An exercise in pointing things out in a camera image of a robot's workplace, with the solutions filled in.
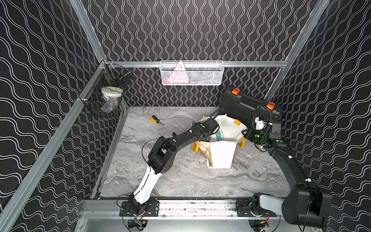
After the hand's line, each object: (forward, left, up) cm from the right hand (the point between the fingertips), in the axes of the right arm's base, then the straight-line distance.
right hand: (243, 130), depth 84 cm
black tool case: (+15, -5, +3) cm, 16 cm away
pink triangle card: (+30, +38, +17) cm, 52 cm away
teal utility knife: (+7, +11, -16) cm, 21 cm away
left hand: (+3, +24, -10) cm, 26 cm away
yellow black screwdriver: (+23, +58, -17) cm, 65 cm away
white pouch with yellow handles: (-13, +15, -3) cm, 20 cm away
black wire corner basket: (+13, +81, +15) cm, 83 cm away
